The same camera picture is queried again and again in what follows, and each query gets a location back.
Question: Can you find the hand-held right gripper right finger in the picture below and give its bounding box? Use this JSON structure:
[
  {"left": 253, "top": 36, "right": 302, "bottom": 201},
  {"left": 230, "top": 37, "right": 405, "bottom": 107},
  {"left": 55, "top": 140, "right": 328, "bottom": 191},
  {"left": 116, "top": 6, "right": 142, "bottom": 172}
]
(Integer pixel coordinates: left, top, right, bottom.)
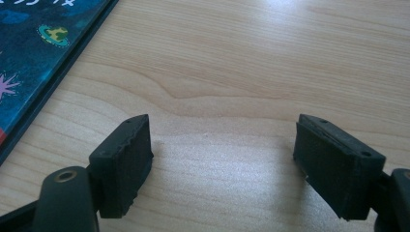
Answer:
[{"left": 292, "top": 113, "right": 387, "bottom": 221}]

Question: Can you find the blue picture book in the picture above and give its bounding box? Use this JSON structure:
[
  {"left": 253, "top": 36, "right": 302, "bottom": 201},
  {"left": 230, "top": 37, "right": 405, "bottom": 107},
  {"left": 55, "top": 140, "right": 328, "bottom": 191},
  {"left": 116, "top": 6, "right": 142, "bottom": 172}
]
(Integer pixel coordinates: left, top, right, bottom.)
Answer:
[{"left": 0, "top": 0, "right": 120, "bottom": 166}]

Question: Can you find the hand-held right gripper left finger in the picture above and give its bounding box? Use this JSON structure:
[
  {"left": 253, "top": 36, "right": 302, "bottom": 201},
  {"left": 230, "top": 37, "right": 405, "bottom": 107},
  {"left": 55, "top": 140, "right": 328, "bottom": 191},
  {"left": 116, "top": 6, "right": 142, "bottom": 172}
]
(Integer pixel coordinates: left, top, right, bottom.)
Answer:
[{"left": 88, "top": 113, "right": 155, "bottom": 219}]

